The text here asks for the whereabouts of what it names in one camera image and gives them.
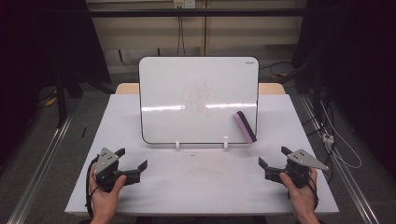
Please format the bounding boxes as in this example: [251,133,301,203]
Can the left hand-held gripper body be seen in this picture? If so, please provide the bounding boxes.
[92,147,125,192]

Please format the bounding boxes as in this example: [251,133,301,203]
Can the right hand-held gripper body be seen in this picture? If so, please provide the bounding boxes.
[284,148,330,189]

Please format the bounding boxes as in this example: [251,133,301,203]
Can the purple and black eraser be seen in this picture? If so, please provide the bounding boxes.
[233,110,258,145]

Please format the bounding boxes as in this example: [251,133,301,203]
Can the white whiteboard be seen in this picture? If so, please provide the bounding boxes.
[138,56,260,145]

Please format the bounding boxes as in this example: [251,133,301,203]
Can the person's left hand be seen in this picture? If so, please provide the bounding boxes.
[89,172,127,218]

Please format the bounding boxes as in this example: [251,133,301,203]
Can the person's right hand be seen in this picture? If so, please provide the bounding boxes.
[278,167,318,217]

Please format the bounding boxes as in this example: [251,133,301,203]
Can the black metal stand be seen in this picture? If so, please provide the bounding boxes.
[55,71,68,129]

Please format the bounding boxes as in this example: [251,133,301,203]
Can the black curtain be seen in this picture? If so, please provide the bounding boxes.
[290,0,396,175]
[0,0,112,169]

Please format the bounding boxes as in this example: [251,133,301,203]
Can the yellowish vertical pipe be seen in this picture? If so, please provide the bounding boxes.
[203,0,209,57]

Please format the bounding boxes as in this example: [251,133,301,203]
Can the black horizontal bar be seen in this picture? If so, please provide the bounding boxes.
[87,8,307,18]

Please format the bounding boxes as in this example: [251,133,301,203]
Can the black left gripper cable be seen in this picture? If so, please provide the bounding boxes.
[84,157,101,218]

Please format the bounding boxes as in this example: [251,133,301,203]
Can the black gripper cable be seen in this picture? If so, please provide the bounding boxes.
[84,157,101,218]
[307,181,319,211]

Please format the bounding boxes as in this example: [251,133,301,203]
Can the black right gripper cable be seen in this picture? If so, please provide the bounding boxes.
[307,181,319,211]

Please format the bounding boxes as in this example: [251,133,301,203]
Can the aluminium floor rail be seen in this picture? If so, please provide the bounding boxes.
[300,94,381,224]
[6,115,74,224]

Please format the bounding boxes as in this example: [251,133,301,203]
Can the white cable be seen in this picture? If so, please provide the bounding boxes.
[320,101,363,170]

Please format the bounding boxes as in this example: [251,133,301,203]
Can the black floor cable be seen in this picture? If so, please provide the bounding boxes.
[260,61,295,71]

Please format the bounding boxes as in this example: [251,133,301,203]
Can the black hanging cables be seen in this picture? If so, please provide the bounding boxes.
[177,15,187,57]

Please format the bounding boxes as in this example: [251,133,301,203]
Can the white wall socket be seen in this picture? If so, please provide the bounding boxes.
[173,0,196,9]

